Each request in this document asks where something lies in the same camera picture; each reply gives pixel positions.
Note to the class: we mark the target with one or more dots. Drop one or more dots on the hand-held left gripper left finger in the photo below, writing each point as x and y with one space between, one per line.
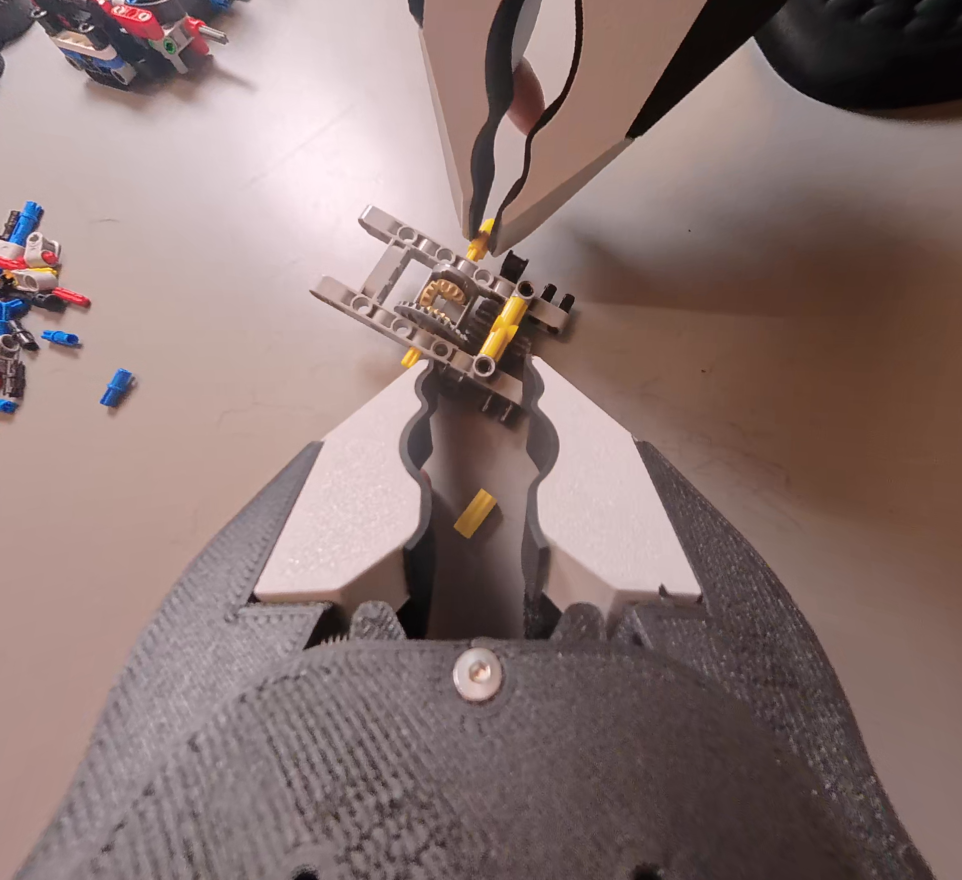
338 519

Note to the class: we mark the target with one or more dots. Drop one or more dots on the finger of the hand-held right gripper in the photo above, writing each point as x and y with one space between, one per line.
458 8
639 8

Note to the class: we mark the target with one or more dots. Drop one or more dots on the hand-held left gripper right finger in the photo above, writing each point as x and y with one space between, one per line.
616 519

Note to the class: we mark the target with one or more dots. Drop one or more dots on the yellow lego connector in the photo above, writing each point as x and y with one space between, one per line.
481 239
476 512

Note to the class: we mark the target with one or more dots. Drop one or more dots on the grey lego frame assembly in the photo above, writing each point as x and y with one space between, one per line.
361 301

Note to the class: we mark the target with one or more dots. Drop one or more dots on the blue lego pin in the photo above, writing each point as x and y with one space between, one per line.
119 388

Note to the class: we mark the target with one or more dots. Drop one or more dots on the lego car chassis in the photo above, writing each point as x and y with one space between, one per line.
120 30

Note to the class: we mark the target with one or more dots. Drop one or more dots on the pile of mixed lego pieces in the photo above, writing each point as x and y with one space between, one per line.
34 277

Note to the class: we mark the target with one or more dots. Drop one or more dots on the person's right hand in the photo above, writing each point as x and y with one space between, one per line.
526 94

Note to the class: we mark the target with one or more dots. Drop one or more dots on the black rubber tyre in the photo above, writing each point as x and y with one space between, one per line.
19 15

